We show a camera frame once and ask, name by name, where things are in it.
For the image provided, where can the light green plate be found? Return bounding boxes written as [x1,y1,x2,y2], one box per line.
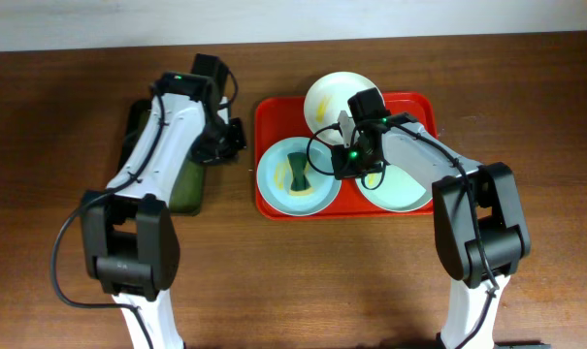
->
[355,165,432,212]

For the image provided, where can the cream white plate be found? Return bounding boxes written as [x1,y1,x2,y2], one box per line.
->
[304,72,379,148]

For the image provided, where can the light blue plate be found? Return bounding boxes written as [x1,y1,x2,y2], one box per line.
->
[256,137,342,216]

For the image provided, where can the yellow green scrub sponge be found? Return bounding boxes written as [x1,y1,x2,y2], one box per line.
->
[287,152,313,196]

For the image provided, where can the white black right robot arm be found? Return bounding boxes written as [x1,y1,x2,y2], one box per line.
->
[332,88,531,348]

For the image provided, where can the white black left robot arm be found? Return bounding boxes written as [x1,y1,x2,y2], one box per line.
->
[81,53,245,348]

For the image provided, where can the black soapy water tray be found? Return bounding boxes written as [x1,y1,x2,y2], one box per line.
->
[117,99,206,216]

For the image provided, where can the red plastic tray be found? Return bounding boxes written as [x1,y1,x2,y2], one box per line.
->
[254,92,438,220]

